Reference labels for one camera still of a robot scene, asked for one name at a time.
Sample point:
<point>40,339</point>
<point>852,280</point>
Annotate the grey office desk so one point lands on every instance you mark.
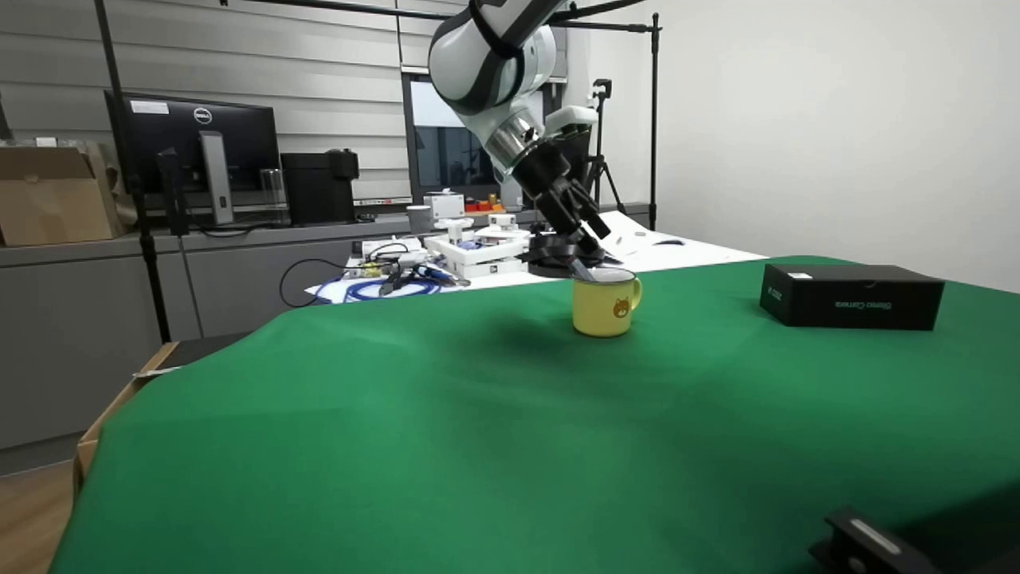
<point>76,320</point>

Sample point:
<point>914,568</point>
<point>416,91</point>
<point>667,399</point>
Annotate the black rectangular cardboard box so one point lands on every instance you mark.
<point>849,299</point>

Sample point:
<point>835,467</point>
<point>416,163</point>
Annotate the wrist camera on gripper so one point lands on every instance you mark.
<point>575,115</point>

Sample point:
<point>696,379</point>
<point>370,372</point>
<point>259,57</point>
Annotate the green table cloth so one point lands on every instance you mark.
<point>531,447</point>

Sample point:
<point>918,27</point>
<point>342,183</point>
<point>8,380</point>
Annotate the brown cardboard box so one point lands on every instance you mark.
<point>49,196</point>

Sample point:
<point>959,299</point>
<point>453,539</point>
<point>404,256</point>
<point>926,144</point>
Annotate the yellow enamel mug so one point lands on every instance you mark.
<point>604,307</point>

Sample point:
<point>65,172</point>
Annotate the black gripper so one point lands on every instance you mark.
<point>558,187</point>

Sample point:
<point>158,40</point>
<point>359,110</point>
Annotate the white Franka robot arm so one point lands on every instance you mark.
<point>497,69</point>

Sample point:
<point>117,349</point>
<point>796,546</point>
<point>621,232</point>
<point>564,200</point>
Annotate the black computer tower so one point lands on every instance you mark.
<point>318,187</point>

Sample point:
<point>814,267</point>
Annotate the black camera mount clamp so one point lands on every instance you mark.
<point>866,543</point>

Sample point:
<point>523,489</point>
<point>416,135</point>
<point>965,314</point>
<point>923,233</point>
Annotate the white plastic parts box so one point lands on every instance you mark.
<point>479,251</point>

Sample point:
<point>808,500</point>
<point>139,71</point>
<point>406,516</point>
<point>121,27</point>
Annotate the small white box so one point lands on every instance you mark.
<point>449,206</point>

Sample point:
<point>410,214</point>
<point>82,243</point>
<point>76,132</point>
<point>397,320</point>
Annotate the small black tripod camera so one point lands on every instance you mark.
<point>601,88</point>

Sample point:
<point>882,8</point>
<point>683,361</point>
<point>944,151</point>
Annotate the black frame pole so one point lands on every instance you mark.
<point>132,179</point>
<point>654,115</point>

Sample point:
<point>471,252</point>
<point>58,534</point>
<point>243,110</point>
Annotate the black Dell computer monitor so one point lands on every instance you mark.
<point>197,144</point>

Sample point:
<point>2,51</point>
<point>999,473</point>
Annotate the black camera tripod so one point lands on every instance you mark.
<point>606,179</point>

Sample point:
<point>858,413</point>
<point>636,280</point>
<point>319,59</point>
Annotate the large wall display screen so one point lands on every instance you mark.
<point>449,148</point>

